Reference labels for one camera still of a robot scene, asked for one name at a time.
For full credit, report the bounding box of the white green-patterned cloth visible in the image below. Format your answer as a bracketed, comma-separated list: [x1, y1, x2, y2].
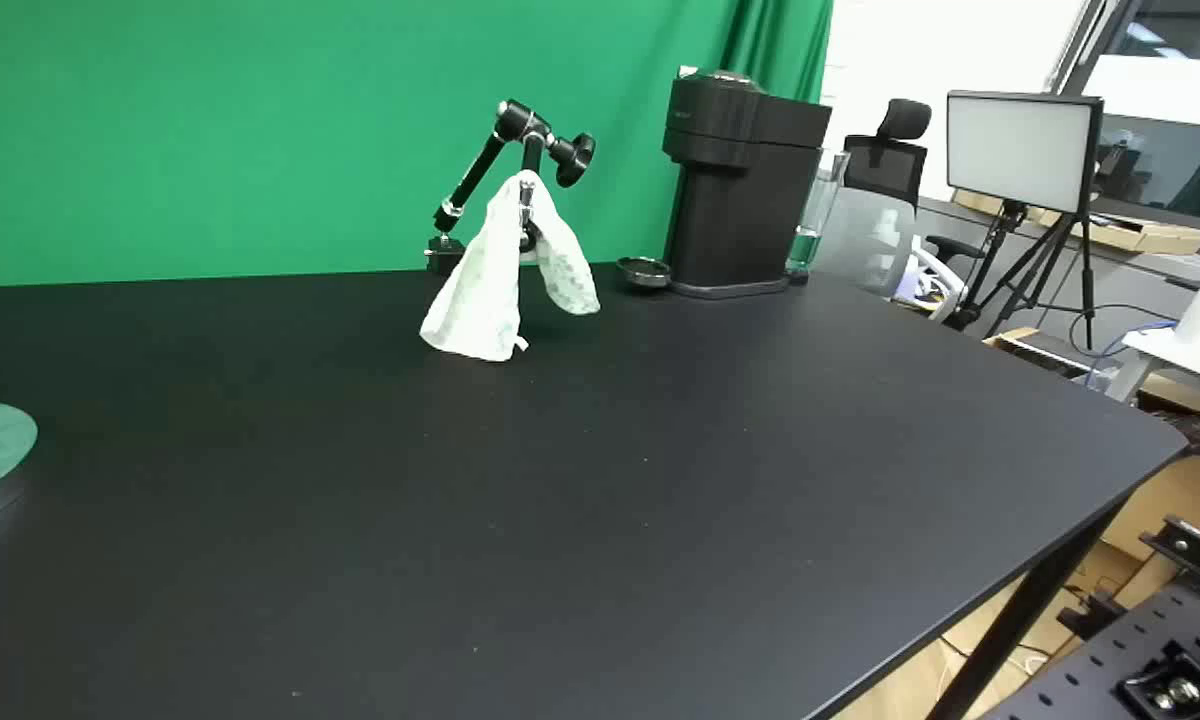
[421, 172, 601, 365]

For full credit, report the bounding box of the black coffee machine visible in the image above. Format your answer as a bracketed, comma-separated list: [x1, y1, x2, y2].
[665, 73, 832, 292]

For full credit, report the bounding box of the black office chair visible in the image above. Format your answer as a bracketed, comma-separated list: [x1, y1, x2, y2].
[844, 97, 930, 202]

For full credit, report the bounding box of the black light tripod stand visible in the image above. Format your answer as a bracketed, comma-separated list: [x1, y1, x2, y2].
[948, 200, 1097, 333]

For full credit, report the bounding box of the LED light panel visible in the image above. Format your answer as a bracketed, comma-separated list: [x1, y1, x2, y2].
[945, 90, 1105, 214]

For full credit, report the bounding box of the green backdrop curtain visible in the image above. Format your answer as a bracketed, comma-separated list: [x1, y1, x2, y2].
[0, 0, 844, 282]

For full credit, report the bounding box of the wooden desk with clutter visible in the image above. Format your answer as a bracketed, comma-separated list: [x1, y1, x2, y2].
[953, 185, 1200, 292]

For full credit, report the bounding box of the black perforated breadboard cart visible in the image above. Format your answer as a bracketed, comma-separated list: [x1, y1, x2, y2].
[985, 519, 1200, 720]

